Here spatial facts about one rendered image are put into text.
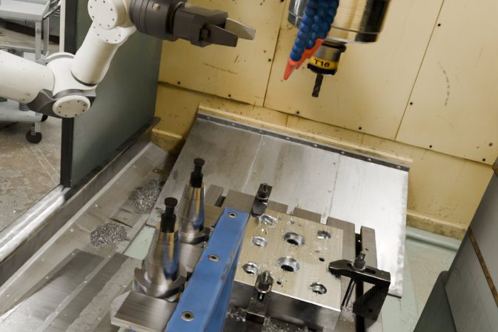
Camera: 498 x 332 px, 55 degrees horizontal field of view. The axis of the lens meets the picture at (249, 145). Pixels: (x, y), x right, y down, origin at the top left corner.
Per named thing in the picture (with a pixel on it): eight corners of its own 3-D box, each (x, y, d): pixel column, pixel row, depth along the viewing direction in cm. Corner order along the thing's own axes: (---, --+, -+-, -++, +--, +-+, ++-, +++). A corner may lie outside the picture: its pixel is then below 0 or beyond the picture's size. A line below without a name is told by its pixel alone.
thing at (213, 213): (171, 217, 71) (171, 213, 71) (182, 200, 76) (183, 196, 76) (216, 230, 71) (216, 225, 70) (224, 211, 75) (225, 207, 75)
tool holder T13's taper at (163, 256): (168, 290, 55) (176, 243, 53) (135, 276, 56) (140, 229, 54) (185, 268, 59) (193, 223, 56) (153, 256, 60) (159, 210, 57)
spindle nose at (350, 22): (374, 51, 71) (400, -33, 66) (273, 24, 75) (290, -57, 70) (382, 35, 85) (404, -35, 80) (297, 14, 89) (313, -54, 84)
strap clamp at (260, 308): (235, 356, 89) (250, 295, 83) (249, 307, 101) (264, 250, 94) (253, 362, 88) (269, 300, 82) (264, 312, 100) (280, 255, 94)
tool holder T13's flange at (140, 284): (168, 314, 55) (170, 297, 54) (122, 294, 57) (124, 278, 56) (191, 281, 61) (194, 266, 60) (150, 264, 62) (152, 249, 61)
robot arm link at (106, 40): (132, 7, 88) (106, 55, 96) (157, -7, 94) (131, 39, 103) (104, -17, 87) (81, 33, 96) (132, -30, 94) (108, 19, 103)
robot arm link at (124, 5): (141, 47, 88) (89, 31, 91) (170, 27, 96) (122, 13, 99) (139, -15, 81) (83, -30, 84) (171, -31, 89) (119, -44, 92)
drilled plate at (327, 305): (221, 296, 96) (226, 277, 94) (250, 221, 123) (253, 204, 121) (333, 330, 94) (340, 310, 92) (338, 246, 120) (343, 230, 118)
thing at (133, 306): (101, 322, 51) (101, 316, 51) (122, 290, 56) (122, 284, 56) (161, 341, 51) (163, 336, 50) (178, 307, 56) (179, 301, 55)
